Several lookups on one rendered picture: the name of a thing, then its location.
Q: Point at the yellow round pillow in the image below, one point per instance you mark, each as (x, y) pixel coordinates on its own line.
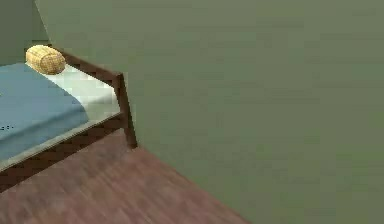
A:
(45, 60)

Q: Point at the blue blanket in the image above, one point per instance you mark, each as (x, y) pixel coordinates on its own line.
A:
(33, 103)

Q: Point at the brown wooden bed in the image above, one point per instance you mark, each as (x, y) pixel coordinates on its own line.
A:
(100, 96)

